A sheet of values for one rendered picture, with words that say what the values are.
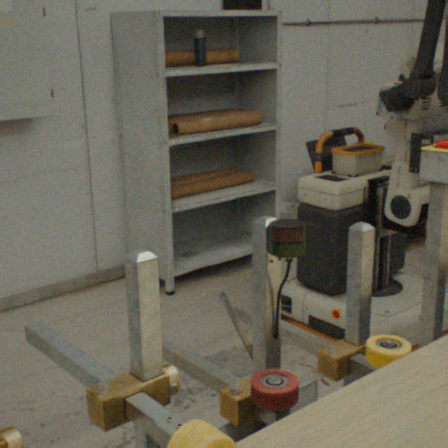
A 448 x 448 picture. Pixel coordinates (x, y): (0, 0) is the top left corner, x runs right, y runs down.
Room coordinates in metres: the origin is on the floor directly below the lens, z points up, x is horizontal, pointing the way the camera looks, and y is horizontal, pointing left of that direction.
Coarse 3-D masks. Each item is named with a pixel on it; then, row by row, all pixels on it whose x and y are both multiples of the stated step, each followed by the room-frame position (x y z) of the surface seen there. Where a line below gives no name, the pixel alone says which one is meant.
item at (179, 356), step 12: (168, 348) 1.22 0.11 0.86; (180, 348) 1.22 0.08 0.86; (168, 360) 1.22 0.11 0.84; (180, 360) 1.18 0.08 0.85; (192, 360) 1.17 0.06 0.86; (204, 360) 1.17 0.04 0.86; (192, 372) 1.16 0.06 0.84; (204, 372) 1.13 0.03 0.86; (216, 372) 1.12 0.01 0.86; (216, 384) 1.10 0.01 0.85; (228, 384) 1.07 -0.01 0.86; (264, 420) 1.00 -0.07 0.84; (276, 420) 0.98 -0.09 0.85
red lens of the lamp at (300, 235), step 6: (270, 222) 1.05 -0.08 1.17; (270, 228) 1.03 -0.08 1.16; (276, 228) 1.02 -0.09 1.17; (300, 228) 1.02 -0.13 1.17; (270, 234) 1.03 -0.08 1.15; (276, 234) 1.02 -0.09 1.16; (282, 234) 1.01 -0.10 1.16; (288, 234) 1.01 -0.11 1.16; (294, 234) 1.01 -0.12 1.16; (300, 234) 1.02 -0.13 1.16; (276, 240) 1.02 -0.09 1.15; (282, 240) 1.01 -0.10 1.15; (288, 240) 1.01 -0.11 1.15; (294, 240) 1.01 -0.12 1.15; (300, 240) 1.02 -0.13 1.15
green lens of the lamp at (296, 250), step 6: (270, 240) 1.03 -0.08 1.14; (270, 246) 1.03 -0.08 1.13; (276, 246) 1.02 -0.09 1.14; (282, 246) 1.01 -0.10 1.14; (288, 246) 1.01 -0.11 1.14; (294, 246) 1.01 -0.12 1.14; (300, 246) 1.02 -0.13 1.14; (270, 252) 1.03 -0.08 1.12; (276, 252) 1.02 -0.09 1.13; (282, 252) 1.01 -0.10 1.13; (288, 252) 1.01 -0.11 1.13; (294, 252) 1.01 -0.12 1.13; (300, 252) 1.02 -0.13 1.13
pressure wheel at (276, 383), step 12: (264, 372) 1.03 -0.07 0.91; (276, 372) 1.03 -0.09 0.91; (288, 372) 1.03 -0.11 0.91; (252, 384) 0.99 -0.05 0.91; (264, 384) 0.99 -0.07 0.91; (276, 384) 0.99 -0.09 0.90; (288, 384) 0.99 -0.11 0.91; (252, 396) 0.99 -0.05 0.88; (264, 396) 0.97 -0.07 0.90; (276, 396) 0.96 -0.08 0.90; (288, 396) 0.97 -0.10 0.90; (264, 408) 0.97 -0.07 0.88; (276, 408) 0.96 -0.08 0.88; (288, 408) 0.97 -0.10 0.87
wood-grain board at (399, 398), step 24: (408, 360) 1.08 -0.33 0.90; (432, 360) 1.08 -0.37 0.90; (360, 384) 1.00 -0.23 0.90; (384, 384) 1.00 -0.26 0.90; (408, 384) 1.00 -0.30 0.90; (432, 384) 1.00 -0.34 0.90; (312, 408) 0.93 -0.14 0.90; (336, 408) 0.93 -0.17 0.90; (360, 408) 0.93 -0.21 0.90; (384, 408) 0.93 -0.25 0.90; (408, 408) 0.93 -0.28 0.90; (432, 408) 0.92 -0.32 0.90; (264, 432) 0.87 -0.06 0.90; (288, 432) 0.86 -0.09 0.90; (312, 432) 0.86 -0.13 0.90; (336, 432) 0.86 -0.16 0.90; (360, 432) 0.86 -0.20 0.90; (384, 432) 0.86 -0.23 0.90; (408, 432) 0.86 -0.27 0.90; (432, 432) 0.86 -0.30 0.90
